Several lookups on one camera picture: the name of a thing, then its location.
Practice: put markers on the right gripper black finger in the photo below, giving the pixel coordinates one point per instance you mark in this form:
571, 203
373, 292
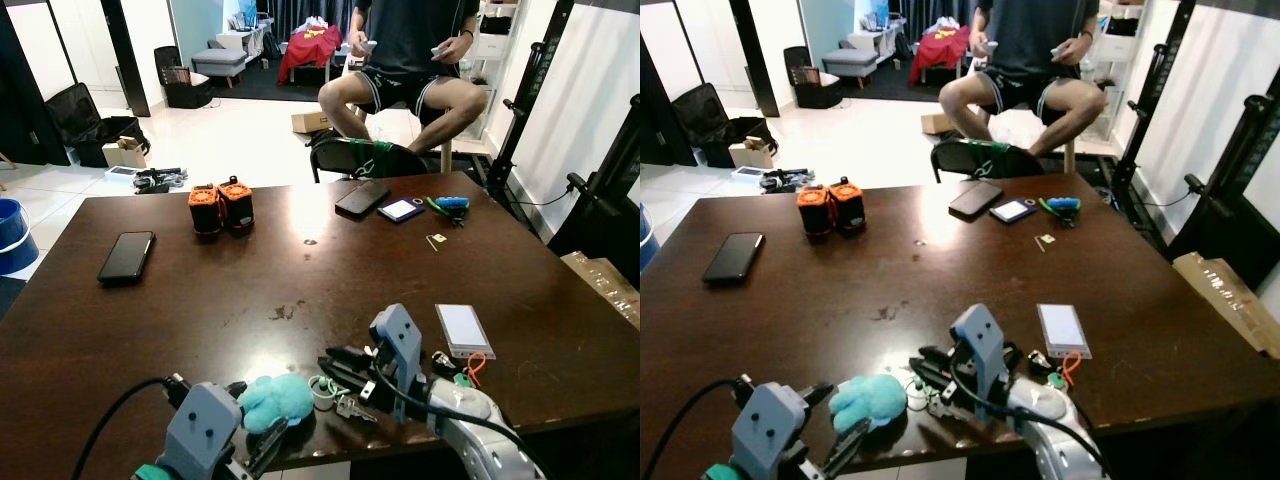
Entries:
940, 357
935, 381
350, 357
345, 381

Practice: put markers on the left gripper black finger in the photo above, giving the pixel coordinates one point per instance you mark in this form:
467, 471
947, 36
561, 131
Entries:
237, 389
820, 393
848, 448
270, 447

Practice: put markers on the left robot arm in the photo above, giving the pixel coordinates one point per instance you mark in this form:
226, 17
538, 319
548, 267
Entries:
150, 473
716, 473

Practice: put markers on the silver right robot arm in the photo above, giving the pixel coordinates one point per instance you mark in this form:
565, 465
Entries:
1050, 430
470, 430

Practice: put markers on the small yellow tag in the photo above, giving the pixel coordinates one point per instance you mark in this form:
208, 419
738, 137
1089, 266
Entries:
1046, 239
438, 239

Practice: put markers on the blue rimmed white card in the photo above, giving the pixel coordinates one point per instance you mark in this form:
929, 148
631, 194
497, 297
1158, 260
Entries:
401, 210
1012, 211

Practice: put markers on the dark flat wallet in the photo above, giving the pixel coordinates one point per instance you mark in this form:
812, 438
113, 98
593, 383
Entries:
975, 198
362, 198

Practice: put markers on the black smartphone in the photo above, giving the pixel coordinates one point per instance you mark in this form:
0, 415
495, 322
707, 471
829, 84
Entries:
733, 258
127, 257

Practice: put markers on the blue bucket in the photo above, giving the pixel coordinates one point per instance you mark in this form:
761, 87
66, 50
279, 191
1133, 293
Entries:
15, 235
648, 238

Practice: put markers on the small closed cardboard box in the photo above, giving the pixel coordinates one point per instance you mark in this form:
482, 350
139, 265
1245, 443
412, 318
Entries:
936, 123
310, 122

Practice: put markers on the flat cardboard piece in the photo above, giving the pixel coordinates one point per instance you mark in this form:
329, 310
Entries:
1230, 295
605, 285

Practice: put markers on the open cardboard box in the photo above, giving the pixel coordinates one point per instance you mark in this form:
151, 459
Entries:
125, 155
750, 155

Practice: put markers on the black basket chair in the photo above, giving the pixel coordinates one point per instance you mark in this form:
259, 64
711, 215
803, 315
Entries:
180, 85
808, 85

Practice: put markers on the red cloth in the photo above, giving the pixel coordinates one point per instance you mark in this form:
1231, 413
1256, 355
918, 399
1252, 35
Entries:
940, 52
310, 52

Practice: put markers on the open black suitcase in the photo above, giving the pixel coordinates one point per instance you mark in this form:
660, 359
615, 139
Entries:
75, 115
700, 112

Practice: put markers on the grey ottoman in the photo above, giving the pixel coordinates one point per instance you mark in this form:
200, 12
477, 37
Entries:
848, 62
218, 62

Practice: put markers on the tall black pole stand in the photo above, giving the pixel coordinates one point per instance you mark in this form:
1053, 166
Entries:
1150, 90
530, 90

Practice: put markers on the person in black clothes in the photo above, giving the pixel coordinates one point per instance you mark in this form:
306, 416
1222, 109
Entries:
1040, 40
410, 40

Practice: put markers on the white shelf unit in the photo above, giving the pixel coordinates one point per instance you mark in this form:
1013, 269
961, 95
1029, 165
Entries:
495, 45
1120, 45

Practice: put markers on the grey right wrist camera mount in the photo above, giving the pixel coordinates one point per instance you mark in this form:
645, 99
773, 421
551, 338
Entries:
982, 338
400, 340

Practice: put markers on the black frame stand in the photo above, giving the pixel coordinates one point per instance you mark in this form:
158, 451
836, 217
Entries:
610, 190
1230, 190

